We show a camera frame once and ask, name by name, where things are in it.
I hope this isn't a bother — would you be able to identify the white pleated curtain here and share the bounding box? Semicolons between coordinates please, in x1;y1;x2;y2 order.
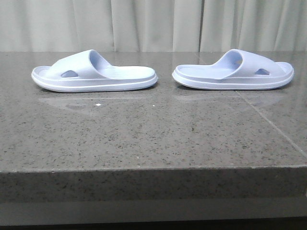
0;0;307;52

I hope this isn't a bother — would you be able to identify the light blue slipper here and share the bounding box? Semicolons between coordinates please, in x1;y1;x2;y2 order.
172;49;295;90
31;50;158;92

